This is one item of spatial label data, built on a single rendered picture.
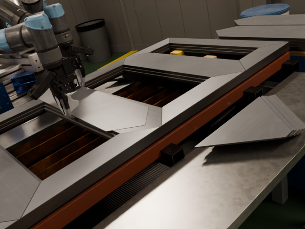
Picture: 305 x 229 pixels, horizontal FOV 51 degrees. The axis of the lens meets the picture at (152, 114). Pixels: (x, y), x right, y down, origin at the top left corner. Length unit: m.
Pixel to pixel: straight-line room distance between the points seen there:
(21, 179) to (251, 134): 0.65
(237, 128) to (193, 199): 0.28
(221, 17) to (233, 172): 3.53
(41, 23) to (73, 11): 4.54
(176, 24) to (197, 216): 4.03
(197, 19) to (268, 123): 3.55
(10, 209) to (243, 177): 0.57
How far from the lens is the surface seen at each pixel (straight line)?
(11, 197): 0.88
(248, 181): 0.85
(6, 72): 1.79
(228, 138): 0.94
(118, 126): 1.00
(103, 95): 1.29
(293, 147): 0.96
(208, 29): 4.42
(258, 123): 1.00
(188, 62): 1.43
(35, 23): 1.07
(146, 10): 4.89
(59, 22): 1.38
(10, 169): 1.01
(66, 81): 1.12
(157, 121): 0.97
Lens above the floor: 1.29
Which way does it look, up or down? 26 degrees down
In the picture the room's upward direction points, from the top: 14 degrees counter-clockwise
